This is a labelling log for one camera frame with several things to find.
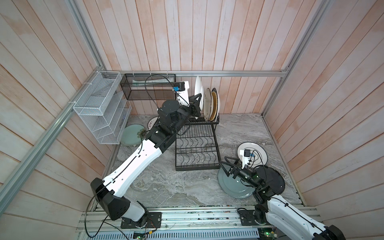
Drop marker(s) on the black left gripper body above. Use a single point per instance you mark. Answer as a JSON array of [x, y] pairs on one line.
[[193, 111]]

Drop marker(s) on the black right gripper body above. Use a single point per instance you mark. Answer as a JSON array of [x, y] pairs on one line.
[[245, 173]]

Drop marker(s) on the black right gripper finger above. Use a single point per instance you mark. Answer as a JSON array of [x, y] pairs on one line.
[[232, 161], [228, 168]]

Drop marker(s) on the white plate orange sunburst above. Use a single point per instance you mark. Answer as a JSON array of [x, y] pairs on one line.
[[152, 122], [199, 89]]

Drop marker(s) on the cream plate with berry sprigs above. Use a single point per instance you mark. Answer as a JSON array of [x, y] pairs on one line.
[[207, 105]]

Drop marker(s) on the large grey-green plate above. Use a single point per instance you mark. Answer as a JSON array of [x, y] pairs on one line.
[[233, 187]]

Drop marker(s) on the yellow woven plate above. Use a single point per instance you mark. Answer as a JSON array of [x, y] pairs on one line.
[[213, 106]]

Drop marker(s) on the white plate dark green rim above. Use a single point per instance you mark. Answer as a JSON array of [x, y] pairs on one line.
[[218, 103]]

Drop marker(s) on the black round plate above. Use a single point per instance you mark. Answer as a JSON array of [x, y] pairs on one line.
[[272, 183]]

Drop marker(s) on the black wire dish rack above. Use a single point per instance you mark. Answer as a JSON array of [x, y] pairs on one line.
[[196, 146]]

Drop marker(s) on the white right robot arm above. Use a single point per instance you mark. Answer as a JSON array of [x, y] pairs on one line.
[[272, 208]]

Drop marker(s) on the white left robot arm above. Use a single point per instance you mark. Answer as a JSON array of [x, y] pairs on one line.
[[109, 192]]

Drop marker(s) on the pale green leaf plate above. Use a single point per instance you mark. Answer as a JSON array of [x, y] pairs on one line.
[[131, 135]]

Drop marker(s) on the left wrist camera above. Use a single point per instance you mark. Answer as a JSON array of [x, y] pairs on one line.
[[181, 91]]

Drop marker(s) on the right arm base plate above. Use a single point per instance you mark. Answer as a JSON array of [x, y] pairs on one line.
[[251, 217]]

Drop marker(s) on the black mesh wall basket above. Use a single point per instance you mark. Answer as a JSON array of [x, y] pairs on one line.
[[138, 87]]

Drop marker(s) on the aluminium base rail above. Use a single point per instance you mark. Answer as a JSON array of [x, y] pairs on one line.
[[180, 218]]

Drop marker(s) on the white mesh wall shelf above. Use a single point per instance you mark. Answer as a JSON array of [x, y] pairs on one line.
[[103, 108]]

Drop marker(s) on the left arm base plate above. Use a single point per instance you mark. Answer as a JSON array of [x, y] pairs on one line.
[[149, 220]]

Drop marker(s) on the aluminium wall frame rail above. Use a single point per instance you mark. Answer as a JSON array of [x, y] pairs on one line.
[[227, 73]]

